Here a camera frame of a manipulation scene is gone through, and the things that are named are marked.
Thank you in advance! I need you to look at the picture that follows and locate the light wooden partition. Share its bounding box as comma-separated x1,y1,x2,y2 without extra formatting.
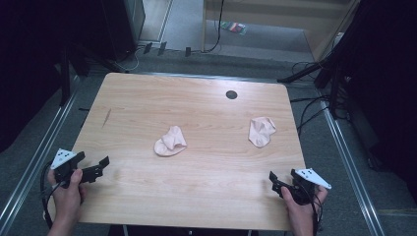
201,0,362,62

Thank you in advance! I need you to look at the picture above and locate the metal floor rail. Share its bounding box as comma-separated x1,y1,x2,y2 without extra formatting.
0,74,82,236
319,97,387,236

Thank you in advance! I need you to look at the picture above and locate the pink sock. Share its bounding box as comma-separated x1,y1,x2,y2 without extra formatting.
153,125,188,157
248,116,277,148

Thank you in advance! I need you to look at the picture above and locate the black metal stand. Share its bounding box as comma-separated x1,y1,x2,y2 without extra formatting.
276,48,349,120
58,48,72,107

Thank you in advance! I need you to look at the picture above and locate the black cabinet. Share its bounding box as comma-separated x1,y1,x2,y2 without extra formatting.
99,0,147,62

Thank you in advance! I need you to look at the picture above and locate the person's right hand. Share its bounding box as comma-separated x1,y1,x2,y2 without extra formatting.
280,185,328,231

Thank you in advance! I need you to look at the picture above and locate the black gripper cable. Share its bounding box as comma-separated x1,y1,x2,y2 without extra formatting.
309,192,325,236
39,159,64,230

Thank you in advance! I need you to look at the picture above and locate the person's left hand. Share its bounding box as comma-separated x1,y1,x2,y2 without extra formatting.
47,168,88,230

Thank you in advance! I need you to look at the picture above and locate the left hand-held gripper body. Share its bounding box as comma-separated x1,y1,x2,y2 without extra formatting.
49,147,85,190

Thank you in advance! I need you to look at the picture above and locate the colourful packet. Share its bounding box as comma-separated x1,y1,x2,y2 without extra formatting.
220,21,248,36

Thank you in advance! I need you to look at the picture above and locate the black curtain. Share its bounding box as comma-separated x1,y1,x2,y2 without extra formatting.
328,0,417,201
0,0,110,153

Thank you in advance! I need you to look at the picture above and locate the black floor cable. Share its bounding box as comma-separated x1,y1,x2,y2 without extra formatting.
289,93,331,138

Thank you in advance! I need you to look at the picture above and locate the black hanging cable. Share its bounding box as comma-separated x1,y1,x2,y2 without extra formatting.
192,0,226,54

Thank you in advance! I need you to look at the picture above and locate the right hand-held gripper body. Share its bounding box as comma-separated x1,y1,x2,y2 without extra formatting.
288,167,332,207

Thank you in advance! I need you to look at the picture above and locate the white floor cable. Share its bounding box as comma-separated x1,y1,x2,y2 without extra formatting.
114,45,146,74

